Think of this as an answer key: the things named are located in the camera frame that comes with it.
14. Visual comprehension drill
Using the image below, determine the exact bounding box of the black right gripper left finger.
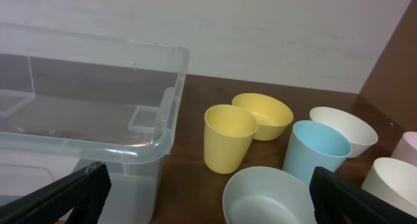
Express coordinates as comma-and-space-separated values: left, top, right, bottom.
1, 161, 111, 224

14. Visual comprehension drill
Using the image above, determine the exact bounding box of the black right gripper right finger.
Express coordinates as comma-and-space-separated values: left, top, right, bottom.
309, 167, 416, 224

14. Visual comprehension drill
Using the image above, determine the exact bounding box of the white plastic bowl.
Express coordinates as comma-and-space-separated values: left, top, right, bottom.
309, 107, 379, 158

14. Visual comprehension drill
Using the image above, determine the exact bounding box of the grey plastic bowl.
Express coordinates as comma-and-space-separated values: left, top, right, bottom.
222, 166, 317, 224

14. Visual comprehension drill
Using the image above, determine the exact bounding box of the yellow plastic bowl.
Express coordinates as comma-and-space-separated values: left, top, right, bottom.
232, 93, 294, 141

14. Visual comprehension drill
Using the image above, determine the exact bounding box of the yellow plastic cup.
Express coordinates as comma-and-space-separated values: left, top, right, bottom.
203, 104, 258, 174

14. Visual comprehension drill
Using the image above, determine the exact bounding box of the light blue plastic cup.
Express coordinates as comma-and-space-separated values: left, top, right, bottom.
282, 120, 352, 185

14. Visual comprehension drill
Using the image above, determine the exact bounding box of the cream plastic cup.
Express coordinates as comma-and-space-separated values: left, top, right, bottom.
361, 158, 417, 217

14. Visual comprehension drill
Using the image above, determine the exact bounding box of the pink plastic cup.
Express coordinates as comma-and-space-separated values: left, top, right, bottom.
391, 132, 417, 167

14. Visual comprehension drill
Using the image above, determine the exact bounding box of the clear plastic storage bin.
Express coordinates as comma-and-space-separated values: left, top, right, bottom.
1, 23, 189, 223

